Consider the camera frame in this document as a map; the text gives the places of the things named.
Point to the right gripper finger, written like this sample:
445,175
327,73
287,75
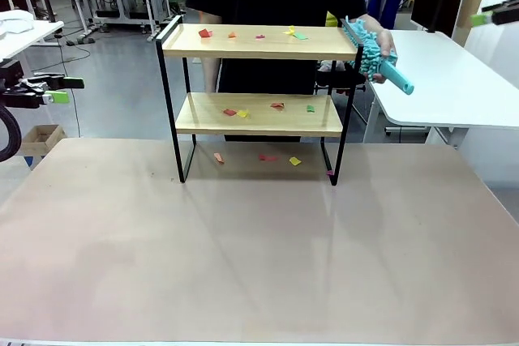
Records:
504,5
482,20

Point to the open cardboard box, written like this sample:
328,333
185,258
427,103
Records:
40,141

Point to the white rounded side table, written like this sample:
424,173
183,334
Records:
430,78

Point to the teal chenille duster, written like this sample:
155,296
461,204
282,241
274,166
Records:
399,80

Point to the green paper scrap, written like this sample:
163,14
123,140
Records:
310,109
301,36

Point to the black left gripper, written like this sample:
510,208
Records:
20,96

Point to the person's right forearm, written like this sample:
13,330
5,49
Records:
211,74

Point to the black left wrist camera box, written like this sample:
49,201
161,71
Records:
10,71

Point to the person's left hand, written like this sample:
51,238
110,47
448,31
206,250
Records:
386,44

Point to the white rectangular lab table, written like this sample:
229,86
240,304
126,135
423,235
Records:
28,36

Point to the black office chair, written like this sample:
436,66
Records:
344,78

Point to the person's left forearm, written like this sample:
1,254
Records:
375,26

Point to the red paper scrap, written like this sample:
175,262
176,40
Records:
277,105
229,112
267,157
204,33

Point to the white crumpled cloth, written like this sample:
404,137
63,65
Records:
14,22

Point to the yellow paper scrap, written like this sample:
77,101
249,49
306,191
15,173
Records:
290,32
295,161
243,113

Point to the black computer monitor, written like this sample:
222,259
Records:
425,1

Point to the black metal wooden shelf rack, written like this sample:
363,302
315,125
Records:
243,48

